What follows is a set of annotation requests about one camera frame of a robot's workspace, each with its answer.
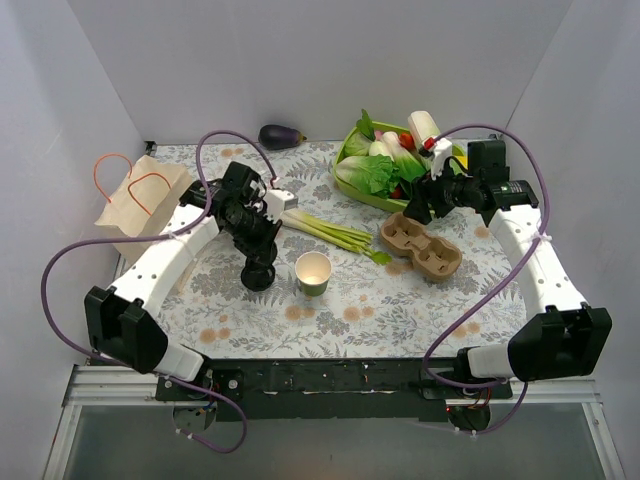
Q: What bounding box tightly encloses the black plastic cup lid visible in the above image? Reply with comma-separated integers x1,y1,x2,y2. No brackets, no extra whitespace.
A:
241,265,275,292

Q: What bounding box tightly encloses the green paper coffee cup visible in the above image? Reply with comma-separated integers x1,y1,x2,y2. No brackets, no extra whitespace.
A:
295,251,332,297

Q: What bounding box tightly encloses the brown pulp cup carrier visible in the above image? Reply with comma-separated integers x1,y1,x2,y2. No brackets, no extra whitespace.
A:
380,212,462,283

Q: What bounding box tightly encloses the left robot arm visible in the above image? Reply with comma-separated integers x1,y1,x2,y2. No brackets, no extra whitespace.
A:
84,162,297,400

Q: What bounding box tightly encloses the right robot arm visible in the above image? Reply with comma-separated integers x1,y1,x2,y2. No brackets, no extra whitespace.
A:
405,138,612,398

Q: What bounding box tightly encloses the yellow pepper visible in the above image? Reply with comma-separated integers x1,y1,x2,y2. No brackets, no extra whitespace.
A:
455,156,468,168

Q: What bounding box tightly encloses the green vegetable tray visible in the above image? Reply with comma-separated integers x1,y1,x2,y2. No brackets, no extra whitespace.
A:
331,121,466,223

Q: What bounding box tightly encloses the bok choy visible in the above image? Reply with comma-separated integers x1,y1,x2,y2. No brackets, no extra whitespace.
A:
369,131,426,183

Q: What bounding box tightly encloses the green leafy lettuce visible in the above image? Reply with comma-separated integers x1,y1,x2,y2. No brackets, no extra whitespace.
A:
334,155,400,198

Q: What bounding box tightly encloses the green onion bunch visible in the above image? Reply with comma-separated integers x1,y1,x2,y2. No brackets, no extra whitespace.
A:
280,209,392,265

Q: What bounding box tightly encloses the long napa cabbage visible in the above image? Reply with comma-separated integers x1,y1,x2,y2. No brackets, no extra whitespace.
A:
408,110,440,158

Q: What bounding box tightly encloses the purple eggplant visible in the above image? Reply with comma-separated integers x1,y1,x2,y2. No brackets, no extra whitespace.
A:
258,124,307,151

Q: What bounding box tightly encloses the floral table mat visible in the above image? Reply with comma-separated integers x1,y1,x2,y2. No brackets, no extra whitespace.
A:
99,138,561,360

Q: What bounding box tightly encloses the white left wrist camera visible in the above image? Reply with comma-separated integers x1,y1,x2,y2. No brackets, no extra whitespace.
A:
263,189,298,222

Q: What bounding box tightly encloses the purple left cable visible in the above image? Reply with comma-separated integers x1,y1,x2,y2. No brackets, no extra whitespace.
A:
40,129,281,454

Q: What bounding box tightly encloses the purple cable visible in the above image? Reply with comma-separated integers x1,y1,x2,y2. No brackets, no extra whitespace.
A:
420,124,552,435
40,129,281,454

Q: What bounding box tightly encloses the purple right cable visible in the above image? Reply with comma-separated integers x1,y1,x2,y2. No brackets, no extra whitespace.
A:
420,124,552,435

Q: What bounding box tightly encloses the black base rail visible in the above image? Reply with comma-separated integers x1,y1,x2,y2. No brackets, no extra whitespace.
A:
154,357,516,424

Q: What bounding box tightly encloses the aluminium frame rail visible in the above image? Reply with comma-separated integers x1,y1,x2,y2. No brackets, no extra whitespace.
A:
63,366,158,406

